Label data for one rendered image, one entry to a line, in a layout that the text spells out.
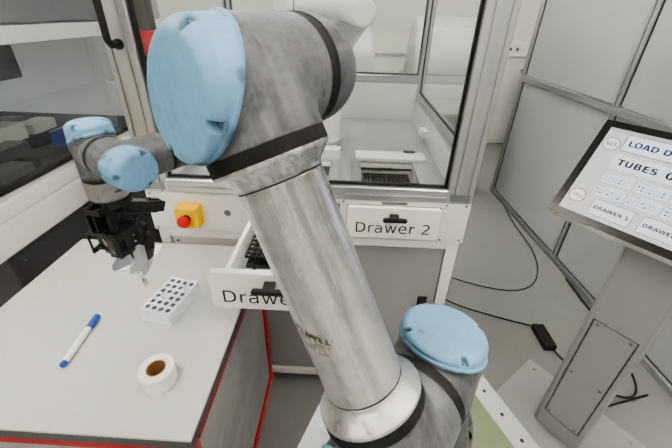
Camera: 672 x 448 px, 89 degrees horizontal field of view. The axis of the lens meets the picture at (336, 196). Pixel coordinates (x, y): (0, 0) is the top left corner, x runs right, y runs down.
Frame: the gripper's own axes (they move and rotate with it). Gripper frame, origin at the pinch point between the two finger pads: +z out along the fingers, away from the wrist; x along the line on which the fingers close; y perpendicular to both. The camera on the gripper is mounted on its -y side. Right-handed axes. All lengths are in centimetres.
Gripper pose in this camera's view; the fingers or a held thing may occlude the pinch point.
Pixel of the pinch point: (143, 267)
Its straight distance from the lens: 92.6
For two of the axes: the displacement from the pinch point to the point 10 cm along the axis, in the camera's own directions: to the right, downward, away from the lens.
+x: 9.7, 1.3, -2.0
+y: -2.4, 4.6, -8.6
